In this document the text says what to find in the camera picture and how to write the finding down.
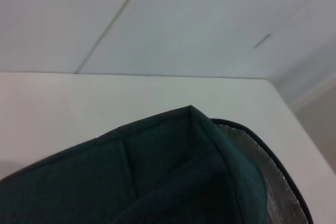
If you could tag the dark teal insulated lunch bag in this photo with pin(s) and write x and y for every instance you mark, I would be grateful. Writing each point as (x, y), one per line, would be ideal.
(157, 176)

